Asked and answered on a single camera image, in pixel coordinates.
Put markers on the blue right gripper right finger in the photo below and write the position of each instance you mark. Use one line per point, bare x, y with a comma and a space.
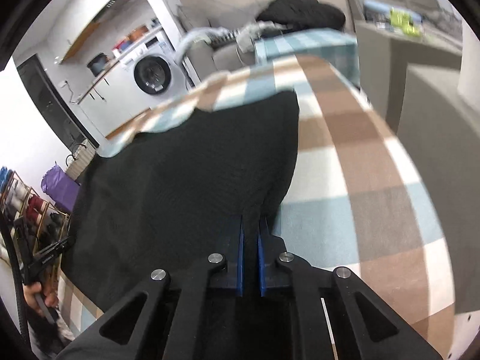
263, 227

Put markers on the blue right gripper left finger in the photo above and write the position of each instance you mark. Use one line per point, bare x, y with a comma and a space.
240, 260

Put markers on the black knit sweater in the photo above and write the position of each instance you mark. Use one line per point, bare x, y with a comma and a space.
156, 231

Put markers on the yarn rack shelf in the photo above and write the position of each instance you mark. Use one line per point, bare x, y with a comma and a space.
46, 222

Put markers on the purple bag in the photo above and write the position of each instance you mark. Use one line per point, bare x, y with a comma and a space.
60, 187

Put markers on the checkered tablecloth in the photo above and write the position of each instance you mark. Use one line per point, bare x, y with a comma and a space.
355, 198

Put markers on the woven laundry basket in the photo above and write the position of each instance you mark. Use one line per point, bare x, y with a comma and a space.
79, 159

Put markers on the white kitchen cabinets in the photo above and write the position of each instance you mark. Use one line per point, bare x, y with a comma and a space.
114, 100

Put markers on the grey sofa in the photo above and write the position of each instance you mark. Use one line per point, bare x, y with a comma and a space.
205, 58

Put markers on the white washing machine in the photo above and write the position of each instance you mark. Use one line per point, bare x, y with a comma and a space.
153, 70

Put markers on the blue plaid side table cloth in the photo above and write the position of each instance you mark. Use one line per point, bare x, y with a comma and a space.
337, 48

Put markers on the black cooking pot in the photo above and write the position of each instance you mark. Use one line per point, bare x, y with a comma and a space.
97, 64

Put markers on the black quilted jacket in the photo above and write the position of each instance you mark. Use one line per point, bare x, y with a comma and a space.
299, 15

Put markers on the light blue pillow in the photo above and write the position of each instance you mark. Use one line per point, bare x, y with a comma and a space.
376, 11

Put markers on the green toy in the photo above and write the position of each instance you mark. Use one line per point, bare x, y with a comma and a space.
407, 22

